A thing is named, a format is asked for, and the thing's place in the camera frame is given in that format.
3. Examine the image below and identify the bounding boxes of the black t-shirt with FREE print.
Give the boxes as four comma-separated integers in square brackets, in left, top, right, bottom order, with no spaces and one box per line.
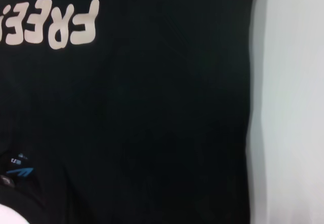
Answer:
[0,0,257,224]

